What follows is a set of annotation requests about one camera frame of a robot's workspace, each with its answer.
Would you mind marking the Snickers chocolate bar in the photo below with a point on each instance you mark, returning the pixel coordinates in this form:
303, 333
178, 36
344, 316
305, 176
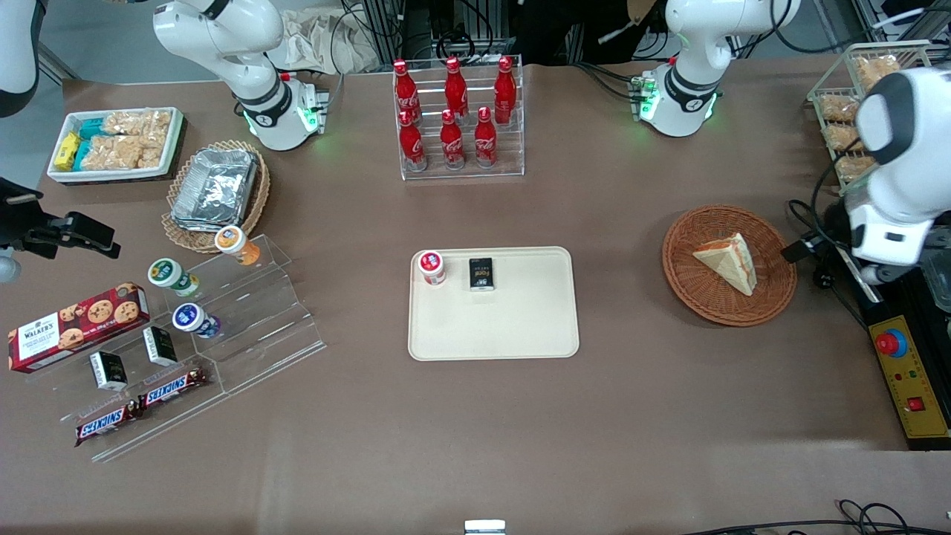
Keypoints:
108, 423
171, 388

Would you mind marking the red Walkers cookie box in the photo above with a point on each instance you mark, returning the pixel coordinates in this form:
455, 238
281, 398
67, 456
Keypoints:
74, 327

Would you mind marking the blue yogurt cup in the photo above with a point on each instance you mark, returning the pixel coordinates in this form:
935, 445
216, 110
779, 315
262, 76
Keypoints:
189, 318

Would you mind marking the round brown wicker basket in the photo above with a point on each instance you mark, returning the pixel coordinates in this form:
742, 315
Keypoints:
698, 297

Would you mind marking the red cola bottle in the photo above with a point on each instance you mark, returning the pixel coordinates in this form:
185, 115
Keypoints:
455, 85
505, 89
406, 85
485, 143
452, 145
412, 145

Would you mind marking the yellow emergency stop box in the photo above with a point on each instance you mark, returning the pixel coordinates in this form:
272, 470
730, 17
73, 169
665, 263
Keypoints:
910, 379

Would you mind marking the white rectangular snack bin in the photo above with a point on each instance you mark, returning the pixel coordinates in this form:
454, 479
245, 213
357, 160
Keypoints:
172, 145

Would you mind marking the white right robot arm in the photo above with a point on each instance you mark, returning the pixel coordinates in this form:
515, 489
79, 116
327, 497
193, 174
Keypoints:
223, 30

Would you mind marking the teal snack packet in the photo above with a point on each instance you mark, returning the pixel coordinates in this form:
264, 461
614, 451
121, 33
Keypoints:
93, 128
82, 152

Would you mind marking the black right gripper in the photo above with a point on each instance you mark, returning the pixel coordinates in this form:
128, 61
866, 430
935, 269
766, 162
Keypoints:
21, 225

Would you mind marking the light woven wicker basket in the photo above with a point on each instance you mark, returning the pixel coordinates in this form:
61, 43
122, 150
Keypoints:
256, 208

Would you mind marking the clear acrylic bottle rack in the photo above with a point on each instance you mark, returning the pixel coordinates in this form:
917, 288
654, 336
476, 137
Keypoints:
461, 174

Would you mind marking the small silver metal object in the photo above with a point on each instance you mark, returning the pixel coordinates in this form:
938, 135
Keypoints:
484, 527

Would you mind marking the black countertop appliance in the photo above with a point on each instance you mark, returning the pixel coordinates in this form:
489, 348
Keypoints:
903, 301

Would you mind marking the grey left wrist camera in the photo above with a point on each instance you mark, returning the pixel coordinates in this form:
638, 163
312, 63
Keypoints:
880, 273

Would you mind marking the green yogurt cup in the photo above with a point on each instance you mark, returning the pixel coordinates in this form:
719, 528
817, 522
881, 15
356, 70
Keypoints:
167, 273

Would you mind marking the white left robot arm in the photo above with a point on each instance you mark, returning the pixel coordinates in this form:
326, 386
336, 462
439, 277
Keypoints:
698, 44

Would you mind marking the yellow snack packet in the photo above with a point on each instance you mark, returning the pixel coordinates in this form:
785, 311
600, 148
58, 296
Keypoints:
67, 151

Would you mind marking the red lid yogurt cup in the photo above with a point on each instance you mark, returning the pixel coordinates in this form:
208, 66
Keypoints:
432, 265

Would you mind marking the aluminium frame rack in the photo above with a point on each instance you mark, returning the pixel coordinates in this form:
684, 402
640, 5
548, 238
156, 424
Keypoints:
386, 30

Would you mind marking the triangular sandwich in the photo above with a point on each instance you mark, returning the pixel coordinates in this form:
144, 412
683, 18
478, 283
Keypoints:
729, 261

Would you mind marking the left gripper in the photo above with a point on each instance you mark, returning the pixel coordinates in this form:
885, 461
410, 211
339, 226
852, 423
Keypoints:
833, 232

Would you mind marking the beige cloth bag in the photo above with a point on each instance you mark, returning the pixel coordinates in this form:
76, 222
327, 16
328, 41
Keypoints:
319, 41

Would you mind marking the clear acrylic stepped shelf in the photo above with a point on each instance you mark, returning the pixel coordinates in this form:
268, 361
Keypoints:
267, 327

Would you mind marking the bagged rice cracker pack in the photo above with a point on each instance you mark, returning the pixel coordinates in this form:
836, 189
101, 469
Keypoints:
841, 138
877, 70
854, 168
838, 108

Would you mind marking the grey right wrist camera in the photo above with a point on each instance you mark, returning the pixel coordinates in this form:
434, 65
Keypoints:
7, 266

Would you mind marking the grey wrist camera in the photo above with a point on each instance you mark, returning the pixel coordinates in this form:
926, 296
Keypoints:
880, 273
7, 266

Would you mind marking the rice cracker snack pack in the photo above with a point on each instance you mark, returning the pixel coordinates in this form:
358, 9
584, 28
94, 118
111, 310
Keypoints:
122, 152
141, 122

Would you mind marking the small black snack box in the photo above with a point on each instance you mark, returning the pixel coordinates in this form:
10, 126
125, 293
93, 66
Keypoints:
108, 370
160, 345
481, 273

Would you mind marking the clear plastic container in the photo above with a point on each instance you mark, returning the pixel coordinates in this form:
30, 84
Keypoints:
940, 279

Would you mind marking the beige plastic tray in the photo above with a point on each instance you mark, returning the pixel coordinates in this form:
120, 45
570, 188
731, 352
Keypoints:
520, 319

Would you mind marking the aluminium foil container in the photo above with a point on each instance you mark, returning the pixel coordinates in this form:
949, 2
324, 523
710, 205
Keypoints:
215, 189

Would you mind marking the orange yogurt cup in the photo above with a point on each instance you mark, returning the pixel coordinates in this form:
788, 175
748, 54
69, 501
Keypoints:
232, 241

